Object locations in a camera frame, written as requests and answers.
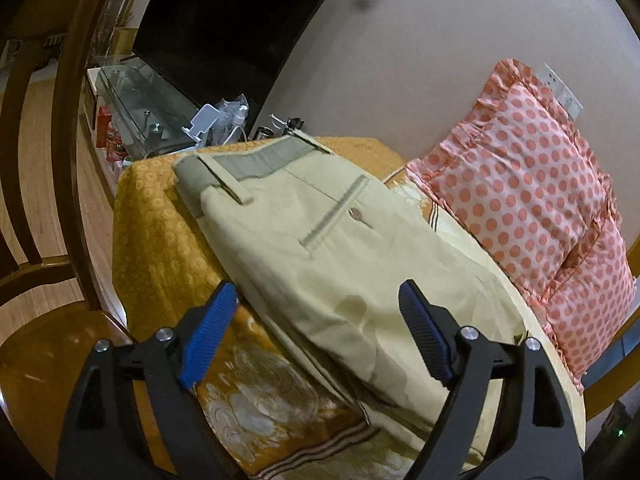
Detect pink polka dot pillow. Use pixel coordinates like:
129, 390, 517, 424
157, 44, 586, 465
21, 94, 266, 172
407, 58, 611, 300
544, 209, 637, 385

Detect white phone stand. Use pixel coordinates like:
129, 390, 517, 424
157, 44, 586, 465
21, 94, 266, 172
182, 104, 220, 146

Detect yellow floral bed sheet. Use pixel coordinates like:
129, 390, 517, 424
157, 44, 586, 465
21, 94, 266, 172
113, 152, 582, 479

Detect beige khaki pants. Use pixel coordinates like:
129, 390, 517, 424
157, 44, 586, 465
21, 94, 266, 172
174, 132, 526, 437

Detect right pink polka dot pillow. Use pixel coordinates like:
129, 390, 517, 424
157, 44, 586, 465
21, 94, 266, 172
544, 209, 637, 385

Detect red box on shelf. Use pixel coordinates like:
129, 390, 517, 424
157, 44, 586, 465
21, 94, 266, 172
96, 105, 113, 148

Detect glass top side table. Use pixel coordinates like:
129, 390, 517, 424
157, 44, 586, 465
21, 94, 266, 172
86, 54, 196, 164

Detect left pink polka dot pillow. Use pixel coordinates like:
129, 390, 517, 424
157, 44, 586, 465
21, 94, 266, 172
407, 58, 611, 300

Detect wooden chair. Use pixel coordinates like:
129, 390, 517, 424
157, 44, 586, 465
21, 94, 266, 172
1, 0, 129, 479

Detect white wall socket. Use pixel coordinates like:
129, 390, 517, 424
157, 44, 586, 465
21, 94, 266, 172
536, 65, 584, 120

